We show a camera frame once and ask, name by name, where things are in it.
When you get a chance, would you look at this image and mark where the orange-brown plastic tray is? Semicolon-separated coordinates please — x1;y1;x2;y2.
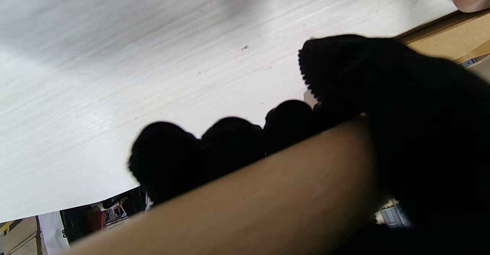
396;10;490;64

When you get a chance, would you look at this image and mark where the white curved panel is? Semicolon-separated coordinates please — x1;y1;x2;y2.
38;210;71;255

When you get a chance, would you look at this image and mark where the hand brush with wooden handle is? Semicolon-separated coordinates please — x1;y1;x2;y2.
61;118;383;255

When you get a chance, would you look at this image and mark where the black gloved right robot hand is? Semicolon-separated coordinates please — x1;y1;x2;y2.
128;35;490;255

